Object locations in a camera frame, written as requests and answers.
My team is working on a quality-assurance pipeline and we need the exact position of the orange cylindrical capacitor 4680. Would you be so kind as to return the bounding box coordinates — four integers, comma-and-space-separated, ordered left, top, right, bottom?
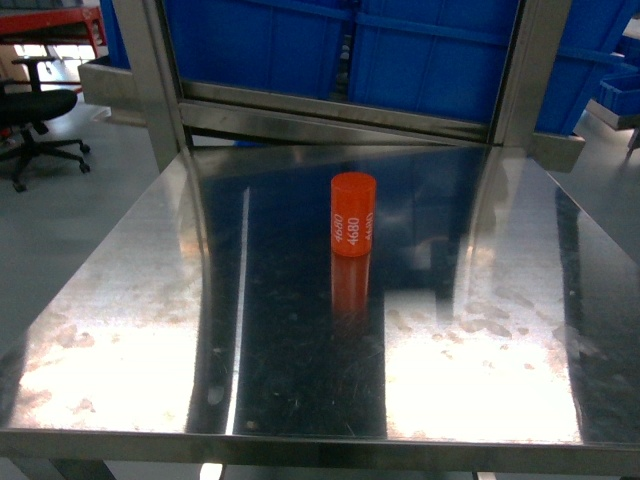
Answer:
330, 172, 377, 257

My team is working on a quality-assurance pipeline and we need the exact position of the blue plastic bin left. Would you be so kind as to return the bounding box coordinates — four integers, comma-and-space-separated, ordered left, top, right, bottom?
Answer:
165, 1, 351, 99

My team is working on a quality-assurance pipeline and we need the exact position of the blue plastic bin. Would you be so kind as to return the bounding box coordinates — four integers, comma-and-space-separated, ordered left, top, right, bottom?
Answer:
165, 1, 351, 99
348, 0, 518, 124

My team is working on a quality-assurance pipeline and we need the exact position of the blue plastic bin right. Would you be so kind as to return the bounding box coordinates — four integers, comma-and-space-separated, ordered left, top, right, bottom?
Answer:
348, 0, 518, 124

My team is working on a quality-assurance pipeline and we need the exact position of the black office chair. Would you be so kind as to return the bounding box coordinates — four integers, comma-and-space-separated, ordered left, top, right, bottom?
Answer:
1, 56, 91, 193

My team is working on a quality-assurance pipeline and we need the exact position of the small blue bin far right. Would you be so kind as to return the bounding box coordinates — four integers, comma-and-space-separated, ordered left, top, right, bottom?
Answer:
596, 73, 640, 116

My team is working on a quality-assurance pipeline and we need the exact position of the stainless steel shelf frame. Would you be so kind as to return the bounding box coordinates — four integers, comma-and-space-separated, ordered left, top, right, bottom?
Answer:
79, 1, 584, 172

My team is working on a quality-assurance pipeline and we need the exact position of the red metal table frame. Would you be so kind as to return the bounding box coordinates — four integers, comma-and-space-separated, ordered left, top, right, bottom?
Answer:
1, 6, 107, 57

